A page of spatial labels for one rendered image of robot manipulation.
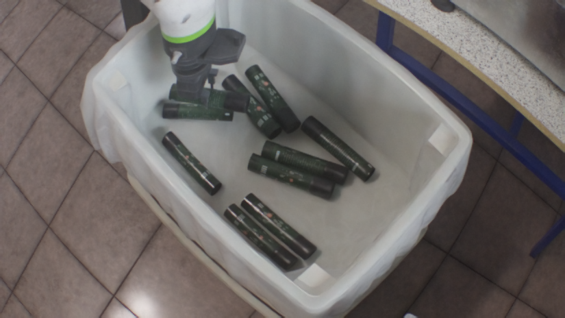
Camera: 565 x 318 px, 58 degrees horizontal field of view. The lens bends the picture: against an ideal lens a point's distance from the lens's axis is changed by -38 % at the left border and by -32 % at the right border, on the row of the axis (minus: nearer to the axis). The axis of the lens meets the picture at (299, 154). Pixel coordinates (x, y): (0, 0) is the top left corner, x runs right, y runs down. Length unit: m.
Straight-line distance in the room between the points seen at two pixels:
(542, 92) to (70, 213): 1.39
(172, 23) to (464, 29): 0.54
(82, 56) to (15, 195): 0.59
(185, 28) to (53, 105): 1.19
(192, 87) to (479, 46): 0.51
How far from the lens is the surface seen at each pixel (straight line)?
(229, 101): 1.21
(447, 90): 1.48
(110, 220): 1.84
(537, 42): 1.11
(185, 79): 1.12
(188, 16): 0.95
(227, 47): 1.06
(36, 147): 2.06
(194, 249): 1.52
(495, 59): 1.18
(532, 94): 1.18
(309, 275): 1.05
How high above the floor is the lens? 1.68
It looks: 65 degrees down
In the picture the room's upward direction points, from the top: 2 degrees clockwise
